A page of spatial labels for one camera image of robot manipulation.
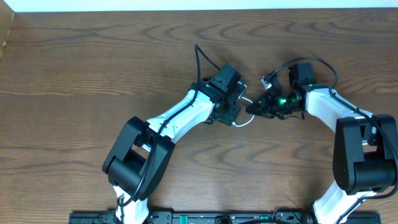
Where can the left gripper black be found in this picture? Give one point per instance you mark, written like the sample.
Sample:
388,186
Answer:
234,116

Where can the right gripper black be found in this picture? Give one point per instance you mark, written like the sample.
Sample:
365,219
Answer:
266,109

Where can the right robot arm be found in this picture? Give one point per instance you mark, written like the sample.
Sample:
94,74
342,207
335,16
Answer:
365,146

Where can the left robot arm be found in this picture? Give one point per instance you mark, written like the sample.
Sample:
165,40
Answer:
140,155

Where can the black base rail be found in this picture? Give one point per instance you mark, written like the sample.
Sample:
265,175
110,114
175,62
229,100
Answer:
167,217

